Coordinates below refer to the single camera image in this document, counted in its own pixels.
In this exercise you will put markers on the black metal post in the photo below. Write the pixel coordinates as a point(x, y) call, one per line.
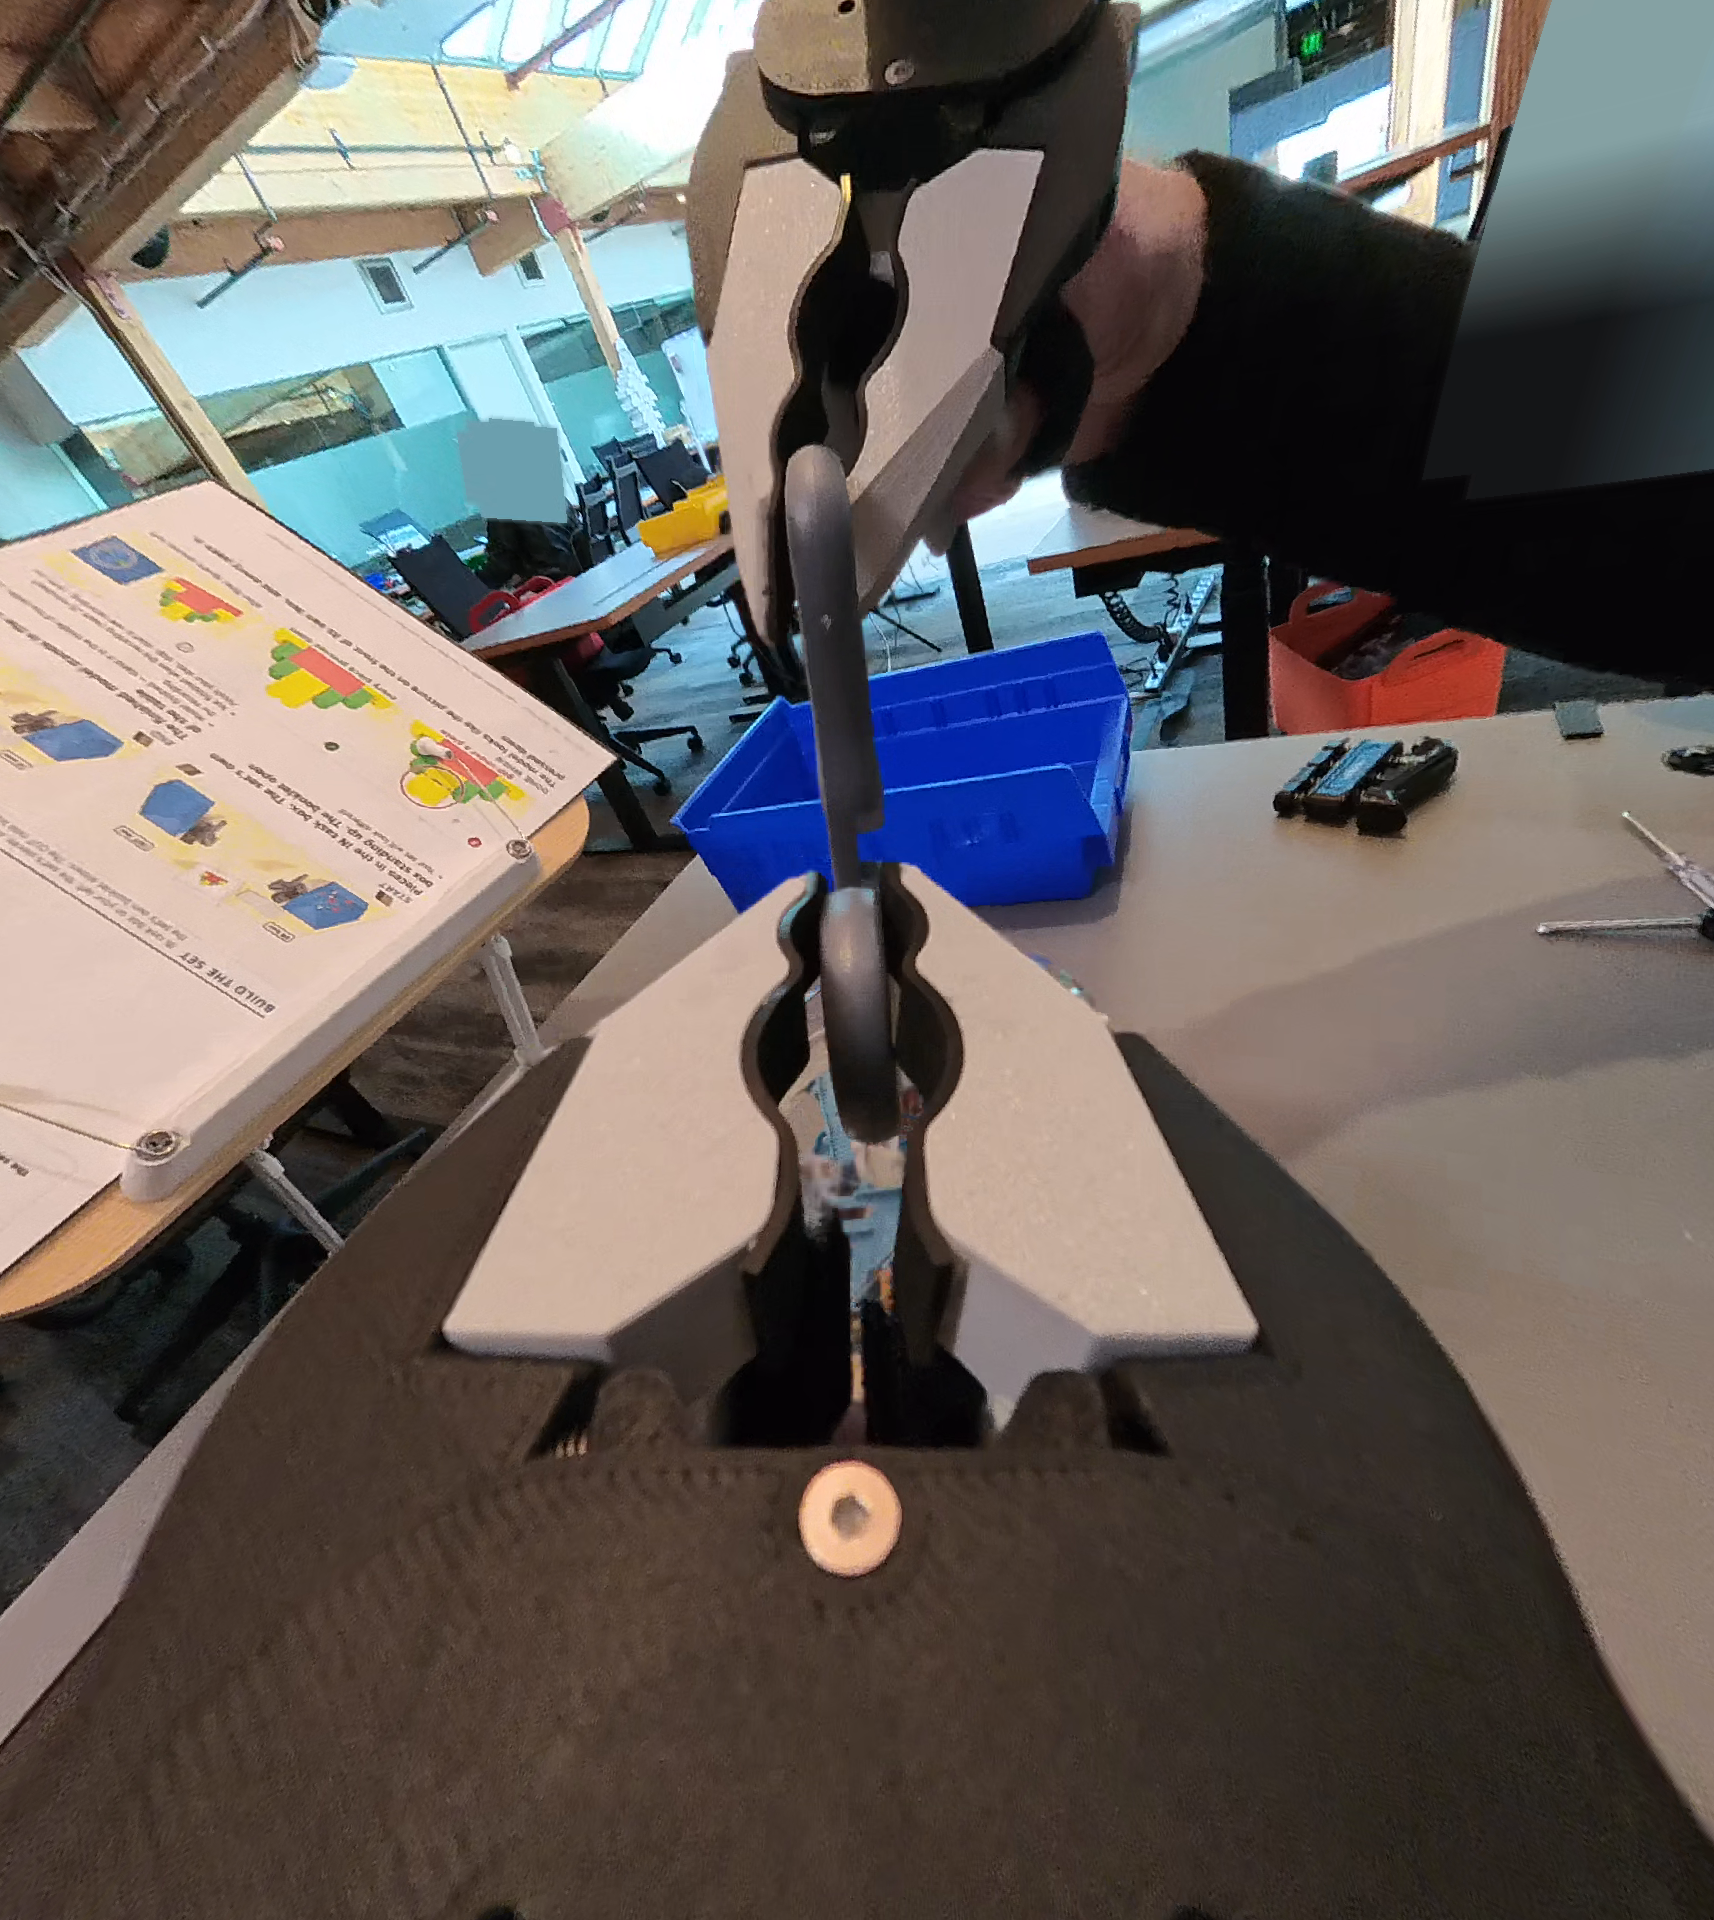
point(1248, 645)

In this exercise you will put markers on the black table tab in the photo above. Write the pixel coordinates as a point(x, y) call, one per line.
point(1578, 719)

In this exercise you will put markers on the person's right hand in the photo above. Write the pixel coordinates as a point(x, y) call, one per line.
point(1151, 286)

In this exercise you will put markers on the grey and yellow scissors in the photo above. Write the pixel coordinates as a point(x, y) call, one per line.
point(834, 719)

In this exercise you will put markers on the clear maze ball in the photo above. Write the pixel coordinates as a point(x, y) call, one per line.
point(834, 1186)

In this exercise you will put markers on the person's right forearm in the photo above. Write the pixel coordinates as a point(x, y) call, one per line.
point(1323, 376)

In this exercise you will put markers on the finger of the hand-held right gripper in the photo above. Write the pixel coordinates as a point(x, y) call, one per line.
point(760, 301)
point(961, 301)

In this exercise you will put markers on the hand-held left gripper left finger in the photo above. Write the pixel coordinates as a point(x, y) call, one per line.
point(618, 1199)

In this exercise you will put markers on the white instruction board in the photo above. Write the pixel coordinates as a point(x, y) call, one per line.
point(197, 841)

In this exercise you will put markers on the round black table grommet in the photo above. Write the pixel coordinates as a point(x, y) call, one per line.
point(1707, 758)

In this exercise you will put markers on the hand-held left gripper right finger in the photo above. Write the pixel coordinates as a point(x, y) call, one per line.
point(1081, 1199)

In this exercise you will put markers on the orange bag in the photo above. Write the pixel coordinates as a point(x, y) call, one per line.
point(1382, 683)

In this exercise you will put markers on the grey desk wooden edge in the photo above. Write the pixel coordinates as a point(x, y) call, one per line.
point(601, 593)

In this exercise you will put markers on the yellow plastic bin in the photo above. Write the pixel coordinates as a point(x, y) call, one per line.
point(685, 521)

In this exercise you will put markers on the blue plastic bin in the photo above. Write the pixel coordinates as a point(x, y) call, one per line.
point(1006, 811)

